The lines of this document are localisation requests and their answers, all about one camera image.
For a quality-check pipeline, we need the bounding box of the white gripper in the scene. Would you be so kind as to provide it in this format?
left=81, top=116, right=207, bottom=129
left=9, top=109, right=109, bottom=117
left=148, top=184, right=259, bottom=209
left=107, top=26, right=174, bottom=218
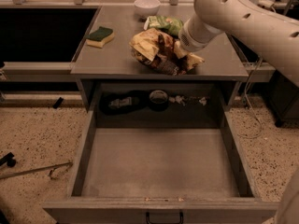
left=174, top=16, right=222, bottom=59

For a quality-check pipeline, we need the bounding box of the brown chip bag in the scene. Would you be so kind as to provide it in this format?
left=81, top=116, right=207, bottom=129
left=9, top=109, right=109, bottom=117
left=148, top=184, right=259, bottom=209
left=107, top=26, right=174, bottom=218
left=129, top=28, right=205, bottom=76

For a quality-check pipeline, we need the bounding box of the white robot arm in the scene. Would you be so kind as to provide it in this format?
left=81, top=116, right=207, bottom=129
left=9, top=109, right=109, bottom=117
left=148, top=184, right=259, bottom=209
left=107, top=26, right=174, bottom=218
left=178, top=0, right=299, bottom=86

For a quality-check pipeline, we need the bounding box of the green chip bag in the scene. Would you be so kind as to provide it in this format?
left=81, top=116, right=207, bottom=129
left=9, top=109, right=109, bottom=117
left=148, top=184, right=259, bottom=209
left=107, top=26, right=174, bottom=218
left=144, top=15, right=183, bottom=37

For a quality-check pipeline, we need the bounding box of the grey cabinet counter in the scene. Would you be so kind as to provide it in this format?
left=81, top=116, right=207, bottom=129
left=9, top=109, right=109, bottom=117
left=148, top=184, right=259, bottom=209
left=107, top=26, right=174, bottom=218
left=71, top=4, right=248, bottom=107

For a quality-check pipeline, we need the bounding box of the grey open drawer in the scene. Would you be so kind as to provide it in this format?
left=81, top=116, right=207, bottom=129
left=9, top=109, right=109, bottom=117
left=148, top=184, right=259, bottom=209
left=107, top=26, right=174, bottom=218
left=43, top=113, right=278, bottom=224

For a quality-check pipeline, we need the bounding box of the black tape roll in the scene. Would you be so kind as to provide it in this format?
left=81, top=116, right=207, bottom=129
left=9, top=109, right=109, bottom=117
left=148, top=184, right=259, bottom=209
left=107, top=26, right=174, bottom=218
left=149, top=90, right=168, bottom=111

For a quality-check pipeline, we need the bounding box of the white bowl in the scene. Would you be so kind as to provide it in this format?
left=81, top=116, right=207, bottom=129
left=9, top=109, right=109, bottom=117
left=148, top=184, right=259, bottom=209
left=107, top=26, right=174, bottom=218
left=134, top=0, right=161, bottom=17

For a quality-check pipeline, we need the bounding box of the green yellow sponge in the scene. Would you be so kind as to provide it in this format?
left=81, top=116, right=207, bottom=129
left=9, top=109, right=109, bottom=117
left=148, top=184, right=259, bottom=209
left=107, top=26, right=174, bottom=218
left=86, top=26, right=115, bottom=49

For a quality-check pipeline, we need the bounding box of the small black block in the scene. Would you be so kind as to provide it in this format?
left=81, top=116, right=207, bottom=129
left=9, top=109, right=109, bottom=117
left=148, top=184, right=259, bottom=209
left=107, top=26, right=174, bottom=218
left=52, top=97, right=64, bottom=109

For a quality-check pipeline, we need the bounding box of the metal rod with hook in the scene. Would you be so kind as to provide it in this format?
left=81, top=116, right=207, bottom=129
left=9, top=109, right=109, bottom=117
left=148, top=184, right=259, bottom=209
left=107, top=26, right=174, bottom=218
left=0, top=161, right=73, bottom=180

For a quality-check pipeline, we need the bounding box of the black caster wheel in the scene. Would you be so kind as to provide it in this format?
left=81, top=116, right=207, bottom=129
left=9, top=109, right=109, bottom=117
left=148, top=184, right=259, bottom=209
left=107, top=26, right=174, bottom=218
left=0, top=152, right=16, bottom=167

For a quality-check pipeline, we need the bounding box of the striped handle white device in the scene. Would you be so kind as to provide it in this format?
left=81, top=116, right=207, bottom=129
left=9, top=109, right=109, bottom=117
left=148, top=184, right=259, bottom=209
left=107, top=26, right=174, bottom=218
left=258, top=0, right=274, bottom=9

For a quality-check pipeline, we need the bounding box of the white cable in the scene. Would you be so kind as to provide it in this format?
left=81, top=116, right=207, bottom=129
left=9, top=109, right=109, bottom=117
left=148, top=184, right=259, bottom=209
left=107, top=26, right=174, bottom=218
left=237, top=56, right=265, bottom=140

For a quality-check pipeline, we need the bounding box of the black drawer handle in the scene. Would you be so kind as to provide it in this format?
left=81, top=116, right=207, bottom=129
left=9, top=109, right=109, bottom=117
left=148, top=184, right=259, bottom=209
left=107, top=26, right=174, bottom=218
left=146, top=212, right=184, bottom=224

